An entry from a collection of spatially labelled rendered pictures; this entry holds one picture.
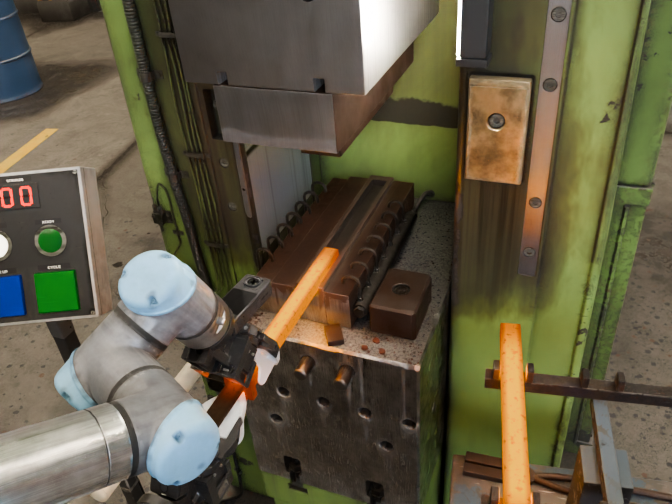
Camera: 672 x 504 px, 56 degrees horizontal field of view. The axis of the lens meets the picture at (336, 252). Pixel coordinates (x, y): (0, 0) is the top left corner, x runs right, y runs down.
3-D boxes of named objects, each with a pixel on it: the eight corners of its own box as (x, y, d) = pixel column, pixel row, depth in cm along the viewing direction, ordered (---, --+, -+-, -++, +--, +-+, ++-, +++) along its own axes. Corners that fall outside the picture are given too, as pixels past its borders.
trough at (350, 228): (323, 294, 114) (322, 287, 113) (296, 288, 116) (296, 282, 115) (393, 182, 145) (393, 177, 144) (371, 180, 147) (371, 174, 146)
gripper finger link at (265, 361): (264, 391, 99) (235, 373, 92) (276, 355, 102) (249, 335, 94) (281, 395, 98) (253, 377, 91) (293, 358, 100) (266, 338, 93)
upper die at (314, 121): (337, 154, 96) (332, 94, 91) (223, 141, 103) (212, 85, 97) (413, 61, 127) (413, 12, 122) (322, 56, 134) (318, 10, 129)
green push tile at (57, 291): (78, 310, 117) (73, 270, 116) (38, 314, 117) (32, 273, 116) (82, 308, 119) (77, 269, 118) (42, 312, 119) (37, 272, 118)
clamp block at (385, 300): (415, 342, 112) (415, 314, 109) (369, 332, 115) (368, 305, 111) (432, 300, 121) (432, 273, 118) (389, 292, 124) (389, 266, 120)
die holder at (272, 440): (418, 520, 133) (419, 368, 107) (258, 470, 146) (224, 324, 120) (473, 342, 174) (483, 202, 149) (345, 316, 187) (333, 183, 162)
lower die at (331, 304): (351, 328, 116) (348, 292, 112) (255, 308, 123) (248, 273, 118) (414, 212, 148) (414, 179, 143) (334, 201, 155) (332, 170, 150)
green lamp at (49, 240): (58, 256, 115) (50, 237, 113) (38, 252, 117) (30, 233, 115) (69, 247, 118) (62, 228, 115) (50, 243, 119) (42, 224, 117)
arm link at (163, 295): (96, 288, 70) (149, 231, 72) (146, 322, 80) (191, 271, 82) (137, 327, 67) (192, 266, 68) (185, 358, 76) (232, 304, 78)
